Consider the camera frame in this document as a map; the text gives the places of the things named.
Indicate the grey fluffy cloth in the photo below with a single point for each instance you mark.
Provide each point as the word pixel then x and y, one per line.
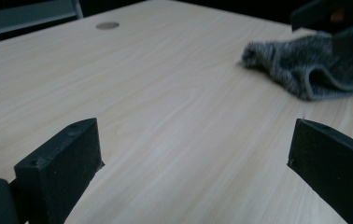
pixel 305 62

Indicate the white metal desk frame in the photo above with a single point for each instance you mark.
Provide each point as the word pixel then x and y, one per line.
pixel 25 15

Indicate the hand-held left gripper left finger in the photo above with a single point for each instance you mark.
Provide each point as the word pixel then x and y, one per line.
pixel 59 161

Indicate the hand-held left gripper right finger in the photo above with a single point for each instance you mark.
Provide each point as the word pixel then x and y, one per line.
pixel 336 168

